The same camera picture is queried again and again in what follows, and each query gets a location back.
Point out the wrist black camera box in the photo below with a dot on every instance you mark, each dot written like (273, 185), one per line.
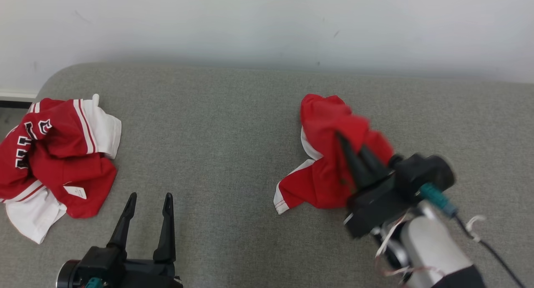
(425, 173)
(102, 263)

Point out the white wall skirting board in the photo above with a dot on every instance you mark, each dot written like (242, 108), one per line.
(16, 95)

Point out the red shorts with white trim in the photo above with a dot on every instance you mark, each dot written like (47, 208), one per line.
(329, 162)

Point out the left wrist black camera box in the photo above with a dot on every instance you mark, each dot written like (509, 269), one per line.
(102, 263)

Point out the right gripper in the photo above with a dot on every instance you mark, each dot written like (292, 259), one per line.
(375, 204)

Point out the red and white jersey shirt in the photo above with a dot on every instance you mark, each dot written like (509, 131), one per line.
(62, 154)

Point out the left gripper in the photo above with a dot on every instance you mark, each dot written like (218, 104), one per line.
(150, 275)

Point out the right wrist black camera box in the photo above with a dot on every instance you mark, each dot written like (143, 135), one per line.
(425, 173)

